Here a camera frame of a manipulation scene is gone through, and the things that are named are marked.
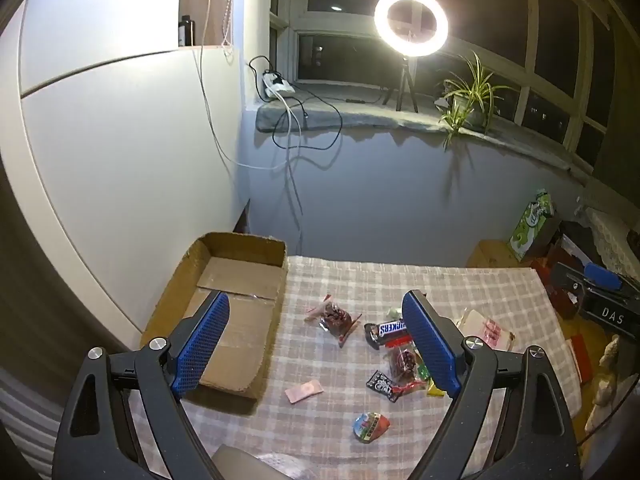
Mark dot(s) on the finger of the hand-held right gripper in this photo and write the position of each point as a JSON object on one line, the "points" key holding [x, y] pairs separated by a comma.
{"points": [[602, 275]]}

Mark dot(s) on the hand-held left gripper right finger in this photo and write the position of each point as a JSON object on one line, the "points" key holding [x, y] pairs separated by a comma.
{"points": [[430, 350]]}

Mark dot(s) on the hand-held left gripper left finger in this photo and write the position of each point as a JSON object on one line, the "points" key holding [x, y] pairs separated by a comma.
{"points": [[202, 345]]}

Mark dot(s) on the green snack packet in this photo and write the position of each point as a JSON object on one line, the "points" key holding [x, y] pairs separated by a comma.
{"points": [[423, 372]]}

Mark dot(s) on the red-wrapped chocolate candy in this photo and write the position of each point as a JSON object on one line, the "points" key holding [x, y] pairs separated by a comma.
{"points": [[402, 362]]}

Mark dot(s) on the cardboard box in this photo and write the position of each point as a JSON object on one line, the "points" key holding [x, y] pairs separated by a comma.
{"points": [[240, 320]]}

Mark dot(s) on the brown chocolate bar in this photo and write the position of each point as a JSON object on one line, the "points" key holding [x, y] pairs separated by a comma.
{"points": [[390, 329]]}

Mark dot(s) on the white and pink packet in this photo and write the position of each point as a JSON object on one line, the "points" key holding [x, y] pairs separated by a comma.
{"points": [[485, 332]]}

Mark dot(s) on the black candy packet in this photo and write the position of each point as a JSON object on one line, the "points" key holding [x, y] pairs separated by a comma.
{"points": [[381, 386]]}

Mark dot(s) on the colourful egg-shaped candy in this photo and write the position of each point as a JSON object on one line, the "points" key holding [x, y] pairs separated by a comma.
{"points": [[370, 425]]}

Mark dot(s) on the clear packet of red dates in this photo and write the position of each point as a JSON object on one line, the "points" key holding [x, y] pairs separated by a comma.
{"points": [[334, 317]]}

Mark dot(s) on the yellow snack packet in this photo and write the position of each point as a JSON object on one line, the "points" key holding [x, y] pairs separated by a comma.
{"points": [[434, 390]]}

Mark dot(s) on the lace cloth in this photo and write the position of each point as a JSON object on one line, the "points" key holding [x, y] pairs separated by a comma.
{"points": [[607, 232]]}

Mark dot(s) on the red boxes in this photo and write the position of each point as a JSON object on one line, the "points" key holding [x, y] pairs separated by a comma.
{"points": [[575, 345]]}

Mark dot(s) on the green wrapped candy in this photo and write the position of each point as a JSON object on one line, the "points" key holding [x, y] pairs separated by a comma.
{"points": [[395, 314]]}

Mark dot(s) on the beige plush toy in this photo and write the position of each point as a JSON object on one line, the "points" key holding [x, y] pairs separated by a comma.
{"points": [[605, 385]]}

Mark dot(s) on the green carton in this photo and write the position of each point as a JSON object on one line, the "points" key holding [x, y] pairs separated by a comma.
{"points": [[531, 222]]}

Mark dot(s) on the checked tablecloth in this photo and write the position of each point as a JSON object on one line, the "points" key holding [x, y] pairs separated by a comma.
{"points": [[320, 440]]}

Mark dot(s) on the white wardrobe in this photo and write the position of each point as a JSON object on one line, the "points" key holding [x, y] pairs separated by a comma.
{"points": [[115, 160]]}

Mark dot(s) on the potted spider plant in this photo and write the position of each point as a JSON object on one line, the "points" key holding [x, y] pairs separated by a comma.
{"points": [[467, 97]]}

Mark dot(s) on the black tripod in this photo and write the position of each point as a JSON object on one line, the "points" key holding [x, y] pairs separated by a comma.
{"points": [[404, 82]]}

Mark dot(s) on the white power strip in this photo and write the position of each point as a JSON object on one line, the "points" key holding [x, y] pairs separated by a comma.
{"points": [[276, 85]]}

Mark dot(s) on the window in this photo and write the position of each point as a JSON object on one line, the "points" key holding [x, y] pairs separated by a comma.
{"points": [[500, 20]]}

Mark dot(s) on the dark bottle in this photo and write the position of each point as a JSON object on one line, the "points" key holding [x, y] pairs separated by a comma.
{"points": [[185, 30]]}

